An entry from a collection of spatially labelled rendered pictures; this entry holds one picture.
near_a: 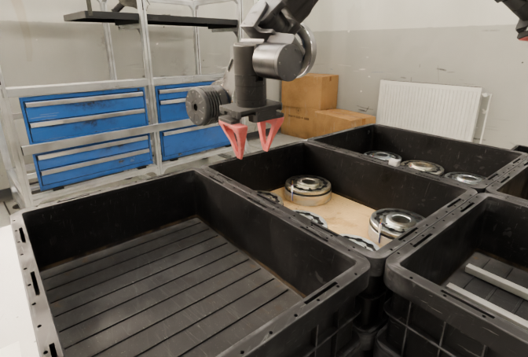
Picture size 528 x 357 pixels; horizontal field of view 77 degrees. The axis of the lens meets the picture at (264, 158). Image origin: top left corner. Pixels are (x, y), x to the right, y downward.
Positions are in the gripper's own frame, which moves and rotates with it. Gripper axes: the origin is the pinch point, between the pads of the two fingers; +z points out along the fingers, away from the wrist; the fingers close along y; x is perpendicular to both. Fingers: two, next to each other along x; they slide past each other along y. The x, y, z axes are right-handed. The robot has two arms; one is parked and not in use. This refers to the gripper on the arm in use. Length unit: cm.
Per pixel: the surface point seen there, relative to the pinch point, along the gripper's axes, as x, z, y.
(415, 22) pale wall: 148, -19, 319
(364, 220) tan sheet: -17.4, 13.0, 13.9
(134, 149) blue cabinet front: 182, 59, 28
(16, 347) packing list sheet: 5, 24, -44
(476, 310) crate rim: -43.2, 0.9, -7.0
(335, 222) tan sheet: -14.4, 12.9, 8.6
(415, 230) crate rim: -32.8, 1.8, 1.5
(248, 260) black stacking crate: -13.6, 12.0, -11.3
